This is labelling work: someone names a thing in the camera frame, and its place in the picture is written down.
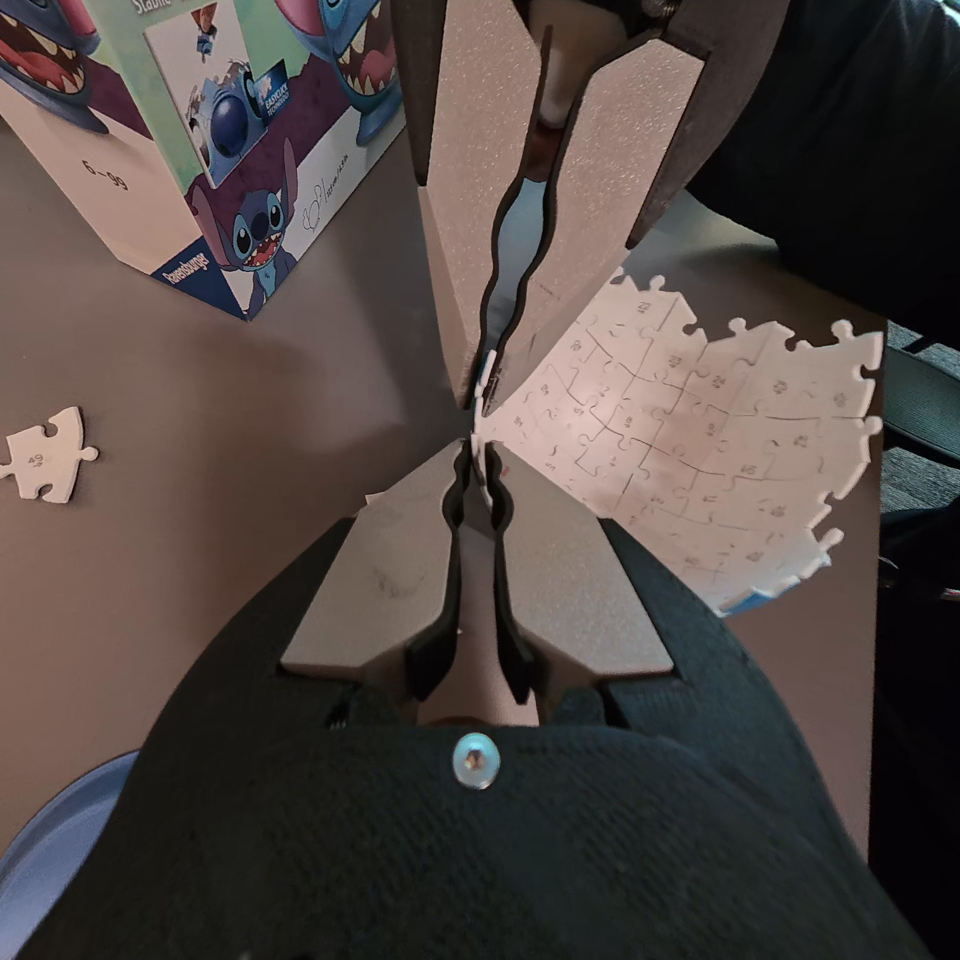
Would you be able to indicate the assembled white puzzle ball section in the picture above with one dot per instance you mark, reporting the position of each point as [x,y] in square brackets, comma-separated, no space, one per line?
[712,450]

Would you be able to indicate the black office chair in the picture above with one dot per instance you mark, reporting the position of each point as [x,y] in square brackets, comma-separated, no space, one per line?
[926,397]

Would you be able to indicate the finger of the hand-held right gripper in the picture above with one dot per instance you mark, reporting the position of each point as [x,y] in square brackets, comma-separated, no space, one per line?
[465,165]
[622,165]

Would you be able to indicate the person's right forearm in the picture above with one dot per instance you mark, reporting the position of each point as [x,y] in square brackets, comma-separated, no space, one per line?
[862,150]

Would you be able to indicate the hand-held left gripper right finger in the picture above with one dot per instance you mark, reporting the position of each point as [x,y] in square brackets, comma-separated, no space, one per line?
[577,592]

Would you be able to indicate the cartoon printed puzzle box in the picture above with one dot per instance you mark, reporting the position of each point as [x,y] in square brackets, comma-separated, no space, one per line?
[187,187]

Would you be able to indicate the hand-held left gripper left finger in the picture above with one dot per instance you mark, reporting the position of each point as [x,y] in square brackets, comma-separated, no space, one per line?
[375,592]

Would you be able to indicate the blue round puzzle stand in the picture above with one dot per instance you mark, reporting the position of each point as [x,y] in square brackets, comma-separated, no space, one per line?
[52,847]

